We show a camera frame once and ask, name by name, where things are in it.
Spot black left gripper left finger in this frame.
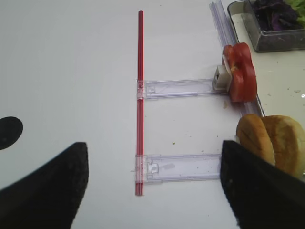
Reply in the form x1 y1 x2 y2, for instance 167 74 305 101
0 142 89 229

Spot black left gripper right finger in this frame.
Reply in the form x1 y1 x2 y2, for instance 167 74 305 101
220 140 305 229

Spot bun half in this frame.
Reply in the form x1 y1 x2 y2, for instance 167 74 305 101
236 114 275 166
262 115 305 179

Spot red tomato slices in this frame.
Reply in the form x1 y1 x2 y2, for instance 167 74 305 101
223 42 257 103

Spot white tomato pusher block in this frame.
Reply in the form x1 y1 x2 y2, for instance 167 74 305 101
213 65 232 92

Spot green lettuce leaves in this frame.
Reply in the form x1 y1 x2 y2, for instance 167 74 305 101
285 0 305 25

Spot metal serving tray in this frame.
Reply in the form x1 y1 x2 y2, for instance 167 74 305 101
228 1 305 130

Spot red left boundary strip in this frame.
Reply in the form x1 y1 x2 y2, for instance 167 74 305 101
135 10 144 196

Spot clear plastic salad container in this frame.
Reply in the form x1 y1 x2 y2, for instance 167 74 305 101
242 0 305 52

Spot purple cabbage leaves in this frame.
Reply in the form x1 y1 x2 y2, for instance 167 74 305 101
251 0 305 32

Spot clear acrylic bun-bottom rail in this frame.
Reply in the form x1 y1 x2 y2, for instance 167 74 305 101
135 154 221 184

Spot clear acrylic tomato rail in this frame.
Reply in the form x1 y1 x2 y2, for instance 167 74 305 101
137 79 228 100

